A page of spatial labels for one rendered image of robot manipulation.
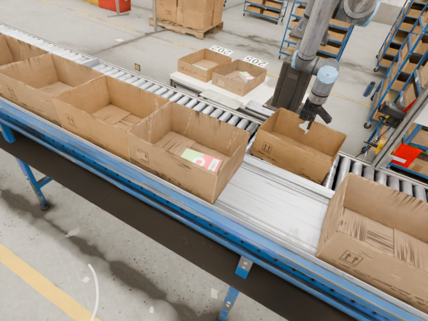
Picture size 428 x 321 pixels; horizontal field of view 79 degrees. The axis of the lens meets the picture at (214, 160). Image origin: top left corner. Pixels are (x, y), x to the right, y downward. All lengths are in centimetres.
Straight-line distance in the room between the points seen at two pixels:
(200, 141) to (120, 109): 48
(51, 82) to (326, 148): 159
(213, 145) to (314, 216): 52
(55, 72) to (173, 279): 140
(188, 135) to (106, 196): 50
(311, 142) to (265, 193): 63
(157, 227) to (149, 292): 62
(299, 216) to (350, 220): 19
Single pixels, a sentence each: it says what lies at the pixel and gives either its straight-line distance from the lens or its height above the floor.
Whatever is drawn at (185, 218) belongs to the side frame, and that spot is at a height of 79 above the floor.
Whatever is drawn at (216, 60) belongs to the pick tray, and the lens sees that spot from 243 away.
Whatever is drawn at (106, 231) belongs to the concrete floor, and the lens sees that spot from 200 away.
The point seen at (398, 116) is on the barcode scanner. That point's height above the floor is 105.
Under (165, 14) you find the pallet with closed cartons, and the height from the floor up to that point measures 25.
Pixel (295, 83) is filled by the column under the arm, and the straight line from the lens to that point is 180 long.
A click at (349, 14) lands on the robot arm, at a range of 164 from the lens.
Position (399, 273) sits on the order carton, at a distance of 94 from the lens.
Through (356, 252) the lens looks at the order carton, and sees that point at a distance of 90.
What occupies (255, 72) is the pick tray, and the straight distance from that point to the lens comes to 229.
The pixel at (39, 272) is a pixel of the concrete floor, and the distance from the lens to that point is 198.
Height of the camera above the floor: 165
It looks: 42 degrees down
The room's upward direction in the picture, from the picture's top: 9 degrees clockwise
